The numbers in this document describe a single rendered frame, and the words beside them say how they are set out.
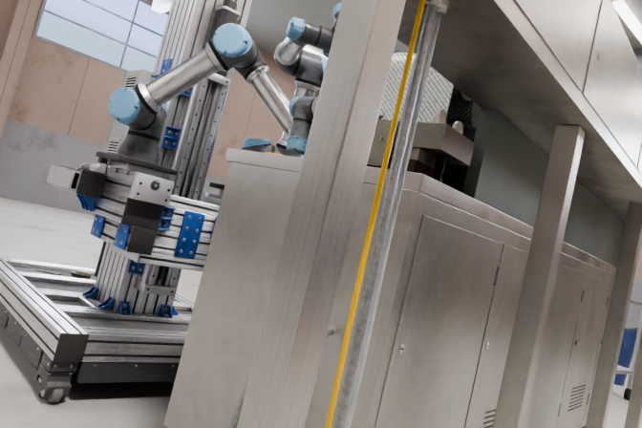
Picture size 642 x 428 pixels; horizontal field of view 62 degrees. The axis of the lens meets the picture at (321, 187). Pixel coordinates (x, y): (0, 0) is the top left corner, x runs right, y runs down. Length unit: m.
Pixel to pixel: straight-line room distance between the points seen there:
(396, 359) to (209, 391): 0.54
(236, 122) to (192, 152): 9.94
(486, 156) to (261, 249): 0.63
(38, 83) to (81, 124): 0.97
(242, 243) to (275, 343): 0.83
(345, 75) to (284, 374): 0.37
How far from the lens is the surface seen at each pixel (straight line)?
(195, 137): 2.28
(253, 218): 1.47
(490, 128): 1.46
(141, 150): 2.03
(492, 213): 1.54
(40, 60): 10.63
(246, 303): 1.45
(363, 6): 0.72
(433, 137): 1.26
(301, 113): 1.76
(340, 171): 0.66
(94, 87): 10.86
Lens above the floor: 0.73
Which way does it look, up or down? 4 degrees up
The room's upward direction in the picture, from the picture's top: 14 degrees clockwise
